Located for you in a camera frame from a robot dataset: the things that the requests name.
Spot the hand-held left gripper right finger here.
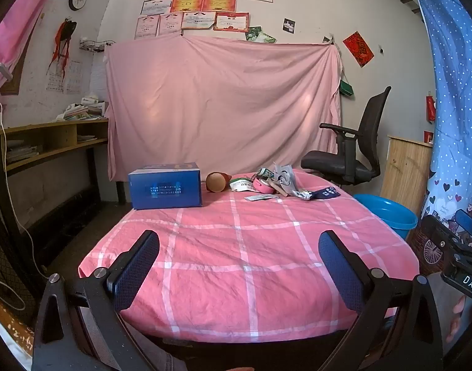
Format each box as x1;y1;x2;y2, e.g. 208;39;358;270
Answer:
318;230;444;371

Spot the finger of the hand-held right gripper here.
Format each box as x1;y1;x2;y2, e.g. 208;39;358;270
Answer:
454;209;472;242
420;215;461;258

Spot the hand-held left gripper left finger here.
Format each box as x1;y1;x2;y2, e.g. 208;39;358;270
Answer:
32;230;160;371

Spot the blue cardboard box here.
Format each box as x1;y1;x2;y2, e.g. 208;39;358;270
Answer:
128;161;203;210

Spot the pink round ring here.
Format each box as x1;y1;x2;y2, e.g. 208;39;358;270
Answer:
251;176;277;194

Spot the red paper cup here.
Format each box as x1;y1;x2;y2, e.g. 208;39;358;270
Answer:
205;172;232;193

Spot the white green-edged packet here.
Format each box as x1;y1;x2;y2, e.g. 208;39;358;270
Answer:
230;178;257;193

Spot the person's right hand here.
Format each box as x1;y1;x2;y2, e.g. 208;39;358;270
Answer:
446;294;472;345

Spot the blue plastic basin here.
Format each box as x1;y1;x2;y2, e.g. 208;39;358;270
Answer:
352;194;419;240

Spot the wooden cabinet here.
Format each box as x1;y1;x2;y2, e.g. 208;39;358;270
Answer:
380;135;433;217

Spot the pink checkered blanket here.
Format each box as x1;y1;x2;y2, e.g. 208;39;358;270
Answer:
78;170;420;344

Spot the black office chair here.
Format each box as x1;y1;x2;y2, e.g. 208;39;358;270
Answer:
300;86;392;186

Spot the black mesh panel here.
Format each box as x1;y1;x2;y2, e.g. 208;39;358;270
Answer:
0;209;37;318

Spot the blue polka dot curtain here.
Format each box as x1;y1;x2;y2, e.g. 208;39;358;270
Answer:
404;0;472;279

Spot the wooden shelf desk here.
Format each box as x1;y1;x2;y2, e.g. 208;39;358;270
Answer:
0;118;110;263

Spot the large paper pile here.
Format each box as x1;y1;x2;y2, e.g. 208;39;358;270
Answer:
6;145;43;164

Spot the stack of books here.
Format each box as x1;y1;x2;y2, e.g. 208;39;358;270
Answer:
56;92;107;121

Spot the pink hanging sheet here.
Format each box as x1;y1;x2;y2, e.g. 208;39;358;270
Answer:
104;33;342;182

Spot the red hanging ornament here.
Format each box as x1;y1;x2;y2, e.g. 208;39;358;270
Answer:
46;17;78;76

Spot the pink curtain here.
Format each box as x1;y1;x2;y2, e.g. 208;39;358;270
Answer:
0;0;66;97

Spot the white cable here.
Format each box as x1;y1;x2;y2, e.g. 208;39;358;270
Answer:
0;102;59;313

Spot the wall calendar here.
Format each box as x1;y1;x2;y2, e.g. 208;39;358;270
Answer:
46;61;83;94

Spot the red paper wall decoration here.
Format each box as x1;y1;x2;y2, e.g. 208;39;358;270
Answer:
343;32;375;68

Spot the wire wall rack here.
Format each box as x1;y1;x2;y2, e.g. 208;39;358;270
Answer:
80;38;115;53

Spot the group of wall certificates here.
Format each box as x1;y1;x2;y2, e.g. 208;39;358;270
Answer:
134;0;274;40

